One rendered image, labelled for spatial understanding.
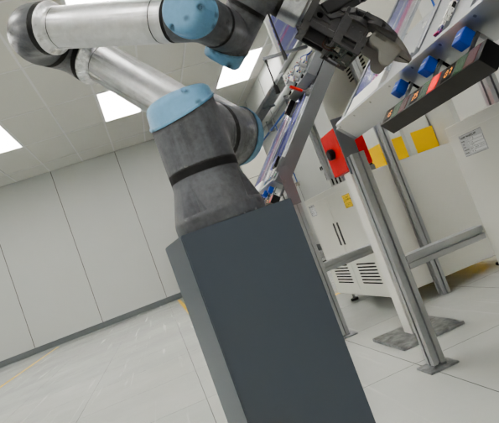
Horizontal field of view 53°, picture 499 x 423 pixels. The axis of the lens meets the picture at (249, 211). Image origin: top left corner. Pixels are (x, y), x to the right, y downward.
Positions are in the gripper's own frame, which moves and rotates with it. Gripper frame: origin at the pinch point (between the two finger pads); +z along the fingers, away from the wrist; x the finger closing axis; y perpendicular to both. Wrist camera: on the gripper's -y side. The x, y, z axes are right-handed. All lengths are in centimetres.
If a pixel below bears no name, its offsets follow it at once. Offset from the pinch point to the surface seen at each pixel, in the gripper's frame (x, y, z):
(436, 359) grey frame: -49, 43, 57
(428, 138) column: -293, -146, 127
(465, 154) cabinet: -44, -12, 39
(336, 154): -83, -10, 15
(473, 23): 12.4, -2.3, 4.8
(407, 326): -85, 33, 63
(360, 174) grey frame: -49, 6, 16
